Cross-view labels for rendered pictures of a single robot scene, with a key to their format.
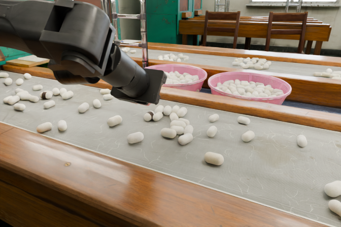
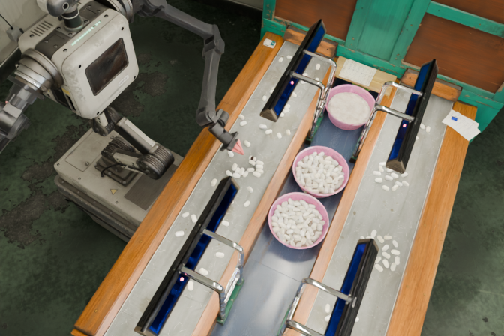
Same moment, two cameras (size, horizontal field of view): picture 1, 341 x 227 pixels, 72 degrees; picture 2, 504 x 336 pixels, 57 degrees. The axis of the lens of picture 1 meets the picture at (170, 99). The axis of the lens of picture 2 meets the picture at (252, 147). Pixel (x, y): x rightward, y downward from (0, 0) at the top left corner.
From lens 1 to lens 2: 200 cm
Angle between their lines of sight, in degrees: 69
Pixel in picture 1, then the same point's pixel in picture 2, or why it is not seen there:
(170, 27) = not seen: outside the picture
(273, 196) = (194, 199)
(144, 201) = (190, 157)
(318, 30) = not seen: outside the picture
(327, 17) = not seen: outside the picture
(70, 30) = (199, 115)
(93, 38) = (199, 121)
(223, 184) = (201, 184)
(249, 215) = (182, 184)
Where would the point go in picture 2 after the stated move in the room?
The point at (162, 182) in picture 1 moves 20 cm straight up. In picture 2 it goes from (198, 163) to (196, 139)
